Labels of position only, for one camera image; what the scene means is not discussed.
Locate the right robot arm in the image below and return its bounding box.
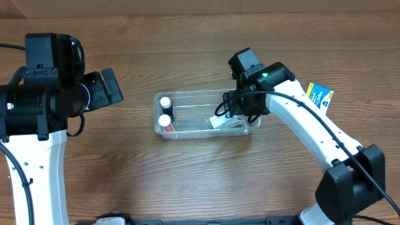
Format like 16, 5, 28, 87
221, 47, 386, 224

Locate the blue yellow VapoDrops box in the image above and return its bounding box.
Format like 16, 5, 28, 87
306, 82, 334, 114

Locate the white medicine box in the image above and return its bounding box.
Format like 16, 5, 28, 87
209, 116, 248, 129

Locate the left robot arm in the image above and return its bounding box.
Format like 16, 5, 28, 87
1, 32, 123, 224

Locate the dark bottle white cap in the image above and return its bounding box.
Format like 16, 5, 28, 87
160, 97, 175, 122

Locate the orange tablet tube white cap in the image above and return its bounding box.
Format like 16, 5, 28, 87
158, 114, 175, 132

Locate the clear plastic container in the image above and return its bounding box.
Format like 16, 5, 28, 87
154, 89, 261, 139

